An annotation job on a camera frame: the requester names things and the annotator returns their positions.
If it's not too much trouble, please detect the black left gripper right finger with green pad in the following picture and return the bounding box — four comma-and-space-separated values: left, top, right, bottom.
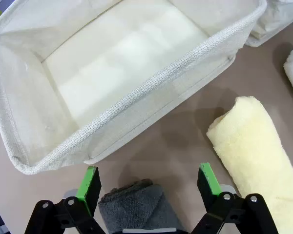
190, 162, 279, 234

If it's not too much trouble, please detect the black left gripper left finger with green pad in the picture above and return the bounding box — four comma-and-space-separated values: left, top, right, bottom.
24, 166, 107, 234

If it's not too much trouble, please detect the grey towel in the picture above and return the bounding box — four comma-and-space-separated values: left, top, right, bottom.
97, 179, 186, 231

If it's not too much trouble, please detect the yellow rolled towel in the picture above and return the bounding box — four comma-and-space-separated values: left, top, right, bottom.
206, 96, 293, 234

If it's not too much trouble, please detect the beige fabric basket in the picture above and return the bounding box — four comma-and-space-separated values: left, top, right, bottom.
0, 0, 268, 176
244, 0, 293, 47

